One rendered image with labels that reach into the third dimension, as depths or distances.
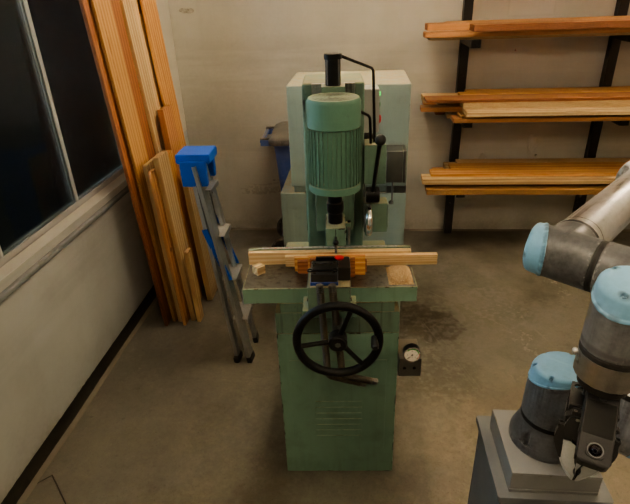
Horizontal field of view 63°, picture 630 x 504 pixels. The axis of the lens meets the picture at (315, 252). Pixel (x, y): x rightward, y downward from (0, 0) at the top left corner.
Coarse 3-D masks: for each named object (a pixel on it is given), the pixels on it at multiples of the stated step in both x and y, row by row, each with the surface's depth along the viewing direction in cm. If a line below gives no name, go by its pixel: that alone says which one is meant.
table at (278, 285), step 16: (272, 272) 186; (288, 272) 185; (368, 272) 184; (384, 272) 183; (256, 288) 176; (272, 288) 176; (288, 288) 176; (304, 288) 175; (352, 288) 175; (368, 288) 175; (384, 288) 174; (400, 288) 174; (416, 288) 174; (304, 304) 172
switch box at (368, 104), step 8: (368, 88) 188; (376, 88) 187; (368, 96) 188; (376, 96) 188; (368, 104) 189; (376, 104) 189; (368, 112) 190; (376, 112) 190; (368, 120) 192; (376, 120) 192; (368, 128) 193; (376, 128) 193
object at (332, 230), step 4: (344, 216) 187; (344, 220) 184; (328, 224) 181; (332, 224) 181; (336, 224) 180; (340, 224) 180; (344, 224) 180; (328, 228) 178; (332, 228) 178; (336, 228) 178; (340, 228) 178; (344, 228) 177; (328, 232) 178; (332, 232) 178; (336, 232) 178; (340, 232) 178; (344, 232) 178; (328, 236) 179; (332, 236) 179; (336, 236) 179; (340, 236) 179; (344, 236) 179; (328, 240) 179; (332, 240) 179; (340, 240) 179; (344, 240) 179; (328, 244) 180; (332, 244) 180; (340, 244) 180; (344, 244) 180
